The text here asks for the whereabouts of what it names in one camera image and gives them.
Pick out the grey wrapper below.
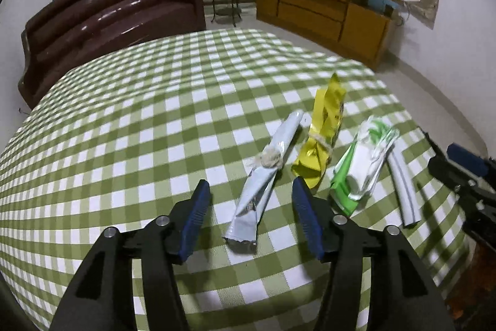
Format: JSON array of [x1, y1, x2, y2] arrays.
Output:
[[224, 111, 303, 252]]

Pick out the green white wrapper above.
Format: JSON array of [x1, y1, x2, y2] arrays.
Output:
[[330, 116, 400, 217]]

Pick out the green checked tablecloth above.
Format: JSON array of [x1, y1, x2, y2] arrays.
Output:
[[0, 29, 471, 331]]

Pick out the brown leather sofa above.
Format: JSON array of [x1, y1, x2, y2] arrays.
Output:
[[17, 0, 206, 110]]

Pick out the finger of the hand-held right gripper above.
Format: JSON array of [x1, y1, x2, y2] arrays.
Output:
[[427, 156, 471, 196], [445, 143, 496, 184]]

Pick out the wooden cabinet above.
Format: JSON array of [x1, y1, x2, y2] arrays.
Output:
[[256, 0, 404, 70]]

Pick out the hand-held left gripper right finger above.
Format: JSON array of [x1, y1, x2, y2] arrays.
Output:
[[291, 176, 456, 331]]

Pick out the yellow tied wrapper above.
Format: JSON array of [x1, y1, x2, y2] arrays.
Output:
[[291, 73, 347, 192]]

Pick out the white folded wrapper strip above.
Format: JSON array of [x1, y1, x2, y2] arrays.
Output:
[[387, 149, 422, 228]]

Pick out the black trash bin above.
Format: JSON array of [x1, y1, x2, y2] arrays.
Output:
[[422, 127, 496, 331]]

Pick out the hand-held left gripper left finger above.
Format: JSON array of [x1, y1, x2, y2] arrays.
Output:
[[50, 179, 212, 331]]

